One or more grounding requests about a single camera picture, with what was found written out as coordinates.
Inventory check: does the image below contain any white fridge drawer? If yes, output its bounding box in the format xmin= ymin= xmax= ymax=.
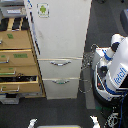
xmin=43 ymin=78 xmax=79 ymax=99
xmin=38 ymin=59 xmax=82 ymax=79

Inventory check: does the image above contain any white fridge bottom drawer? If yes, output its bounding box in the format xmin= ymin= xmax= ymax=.
xmin=43 ymin=78 xmax=79 ymax=99

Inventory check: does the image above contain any grey box on cabinet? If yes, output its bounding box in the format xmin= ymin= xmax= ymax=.
xmin=0 ymin=6 xmax=26 ymax=17

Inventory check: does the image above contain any white blue second robot arm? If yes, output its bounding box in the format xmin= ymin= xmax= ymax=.
xmin=103 ymin=34 xmax=128 ymax=95

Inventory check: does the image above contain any green android sticker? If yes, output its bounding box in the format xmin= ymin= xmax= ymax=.
xmin=37 ymin=3 xmax=49 ymax=18

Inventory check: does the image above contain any white fridge middle drawer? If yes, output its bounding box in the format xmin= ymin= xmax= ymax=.
xmin=38 ymin=59 xmax=82 ymax=79

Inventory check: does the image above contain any wooden drawer cabinet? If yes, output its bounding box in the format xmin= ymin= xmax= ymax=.
xmin=0 ymin=17 xmax=45 ymax=97

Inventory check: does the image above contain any grey coiled cable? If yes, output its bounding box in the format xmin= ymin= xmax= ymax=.
xmin=78 ymin=43 xmax=100 ymax=94

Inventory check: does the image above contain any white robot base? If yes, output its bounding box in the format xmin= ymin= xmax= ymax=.
xmin=92 ymin=47 xmax=128 ymax=106

